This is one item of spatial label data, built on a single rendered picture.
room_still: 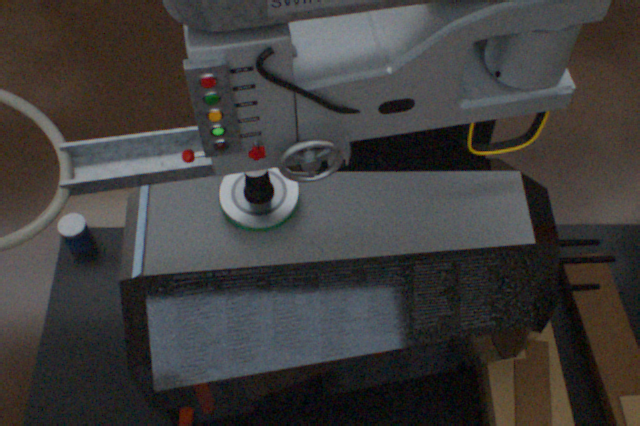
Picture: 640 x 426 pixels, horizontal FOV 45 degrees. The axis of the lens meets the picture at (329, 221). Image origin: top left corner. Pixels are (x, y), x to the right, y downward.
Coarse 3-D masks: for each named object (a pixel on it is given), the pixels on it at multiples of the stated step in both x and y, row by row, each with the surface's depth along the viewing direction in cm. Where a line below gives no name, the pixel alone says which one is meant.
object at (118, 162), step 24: (72, 144) 185; (96, 144) 186; (120, 144) 187; (144, 144) 189; (168, 144) 191; (192, 144) 191; (96, 168) 186; (120, 168) 187; (144, 168) 187; (168, 168) 182; (192, 168) 183; (72, 192) 182
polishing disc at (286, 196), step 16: (240, 176) 209; (272, 176) 209; (224, 192) 207; (240, 192) 207; (288, 192) 207; (224, 208) 204; (240, 208) 204; (256, 208) 204; (272, 208) 204; (288, 208) 204; (256, 224) 201; (272, 224) 202
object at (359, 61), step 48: (480, 0) 153; (528, 0) 153; (576, 0) 154; (336, 48) 165; (384, 48) 163; (432, 48) 157; (480, 48) 185; (336, 96) 164; (384, 96) 167; (432, 96) 171; (480, 96) 177; (528, 96) 179
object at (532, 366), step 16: (528, 352) 251; (544, 352) 251; (528, 368) 248; (544, 368) 248; (528, 384) 245; (544, 384) 245; (528, 400) 243; (544, 400) 243; (528, 416) 240; (544, 416) 240
